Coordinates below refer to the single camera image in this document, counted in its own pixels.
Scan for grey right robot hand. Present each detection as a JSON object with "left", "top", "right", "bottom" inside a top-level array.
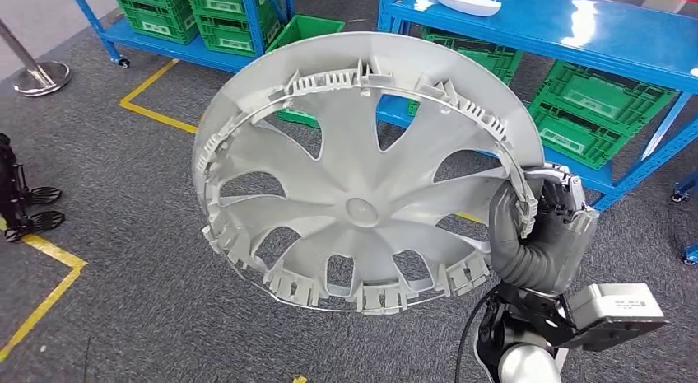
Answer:
[{"left": 489, "top": 165, "right": 601, "bottom": 294}]

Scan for grey plastic wheel hubcap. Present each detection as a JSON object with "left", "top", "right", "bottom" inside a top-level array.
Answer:
[{"left": 191, "top": 30, "right": 546, "bottom": 316}]

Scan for white plastic mirror cover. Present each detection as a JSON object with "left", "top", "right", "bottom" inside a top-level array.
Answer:
[{"left": 413, "top": 0, "right": 503, "bottom": 18}]

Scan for black idle robot legs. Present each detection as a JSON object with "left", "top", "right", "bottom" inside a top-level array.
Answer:
[{"left": 0, "top": 132, "right": 67, "bottom": 244}]

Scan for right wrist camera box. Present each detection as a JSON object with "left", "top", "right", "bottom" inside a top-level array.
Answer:
[{"left": 558, "top": 282, "right": 672, "bottom": 353}]

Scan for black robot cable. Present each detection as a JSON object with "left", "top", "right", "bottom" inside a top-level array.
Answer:
[{"left": 454, "top": 284, "right": 500, "bottom": 383}]

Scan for chrome barrier post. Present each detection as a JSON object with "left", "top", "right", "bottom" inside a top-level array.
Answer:
[{"left": 0, "top": 19, "right": 72, "bottom": 98}]

